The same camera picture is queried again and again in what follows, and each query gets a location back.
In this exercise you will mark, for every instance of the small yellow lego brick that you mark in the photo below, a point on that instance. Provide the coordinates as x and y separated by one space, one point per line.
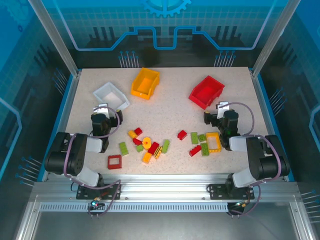
132 134

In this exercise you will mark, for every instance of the red plastic bin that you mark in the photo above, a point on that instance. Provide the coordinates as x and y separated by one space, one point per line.
206 91

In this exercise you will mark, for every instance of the small green lego brick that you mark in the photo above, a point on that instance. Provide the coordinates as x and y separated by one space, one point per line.
201 137
139 148

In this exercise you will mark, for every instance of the yellow plastic bin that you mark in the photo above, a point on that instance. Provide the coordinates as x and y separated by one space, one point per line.
145 83

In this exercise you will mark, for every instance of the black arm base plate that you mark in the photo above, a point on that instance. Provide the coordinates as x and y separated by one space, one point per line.
85 192
217 192

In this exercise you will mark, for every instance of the round yellow lego piece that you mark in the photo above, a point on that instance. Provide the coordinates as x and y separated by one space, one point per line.
148 140

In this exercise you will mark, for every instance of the orange-yellow lego brick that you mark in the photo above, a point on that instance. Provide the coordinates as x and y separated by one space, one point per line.
147 158

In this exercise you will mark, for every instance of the red lego window frame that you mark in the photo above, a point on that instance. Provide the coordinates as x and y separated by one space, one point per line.
109 162

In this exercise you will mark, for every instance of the green lego plate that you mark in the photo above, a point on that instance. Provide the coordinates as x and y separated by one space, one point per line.
205 150

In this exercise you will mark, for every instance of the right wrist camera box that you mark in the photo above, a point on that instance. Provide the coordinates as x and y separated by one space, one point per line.
222 107

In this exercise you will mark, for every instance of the white plastic bin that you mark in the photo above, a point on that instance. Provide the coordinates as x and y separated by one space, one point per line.
110 96

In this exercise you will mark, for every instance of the aluminium side rail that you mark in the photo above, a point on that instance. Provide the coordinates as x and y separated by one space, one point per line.
63 125

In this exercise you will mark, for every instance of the long red lego brick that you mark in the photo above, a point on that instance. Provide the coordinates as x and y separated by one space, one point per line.
195 151

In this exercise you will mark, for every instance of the small red lego brick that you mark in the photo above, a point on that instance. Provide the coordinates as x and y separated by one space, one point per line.
138 131

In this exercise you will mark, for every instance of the yellow lego window frame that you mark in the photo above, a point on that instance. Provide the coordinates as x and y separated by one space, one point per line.
213 134

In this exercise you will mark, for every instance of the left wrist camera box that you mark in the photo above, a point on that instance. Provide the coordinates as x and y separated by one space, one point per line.
102 110

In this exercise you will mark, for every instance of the aluminium frame post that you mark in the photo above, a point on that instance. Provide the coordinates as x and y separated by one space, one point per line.
56 37
272 37

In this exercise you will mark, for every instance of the steel sheet panel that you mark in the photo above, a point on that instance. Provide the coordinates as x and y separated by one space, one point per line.
162 227

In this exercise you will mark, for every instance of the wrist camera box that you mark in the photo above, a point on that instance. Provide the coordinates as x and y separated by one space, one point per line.
102 110
222 107

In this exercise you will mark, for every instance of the blue table edge strip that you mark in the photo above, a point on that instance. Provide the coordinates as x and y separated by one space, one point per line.
57 125
273 125

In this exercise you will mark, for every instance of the aluminium front rail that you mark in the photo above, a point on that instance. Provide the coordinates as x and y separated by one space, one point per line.
162 187

